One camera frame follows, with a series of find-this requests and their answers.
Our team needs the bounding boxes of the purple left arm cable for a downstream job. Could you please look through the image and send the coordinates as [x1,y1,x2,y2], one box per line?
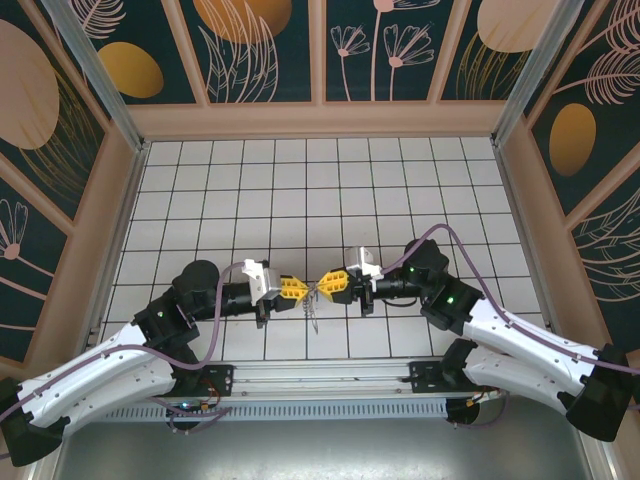
[0,262,250,461]

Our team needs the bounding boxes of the aluminium table edge rail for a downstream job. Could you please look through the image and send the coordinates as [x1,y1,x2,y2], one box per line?
[492,141,557,329]
[89,141,150,341]

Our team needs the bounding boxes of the grey metal sheet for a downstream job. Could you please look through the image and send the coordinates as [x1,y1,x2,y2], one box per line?
[49,417,601,480]

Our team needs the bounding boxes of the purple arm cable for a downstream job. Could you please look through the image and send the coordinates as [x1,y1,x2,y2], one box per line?
[379,224,640,376]
[0,262,250,461]

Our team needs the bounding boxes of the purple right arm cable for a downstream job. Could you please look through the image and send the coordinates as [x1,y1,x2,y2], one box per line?
[379,224,640,376]

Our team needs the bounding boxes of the aluminium corner post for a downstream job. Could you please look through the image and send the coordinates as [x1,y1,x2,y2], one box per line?
[491,0,599,147]
[41,0,149,154]

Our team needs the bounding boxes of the grey slotted cable duct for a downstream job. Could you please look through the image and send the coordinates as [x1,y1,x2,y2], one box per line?
[99,398,450,422]

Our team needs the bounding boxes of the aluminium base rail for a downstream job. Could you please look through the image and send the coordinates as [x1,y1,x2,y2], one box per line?
[232,362,414,399]

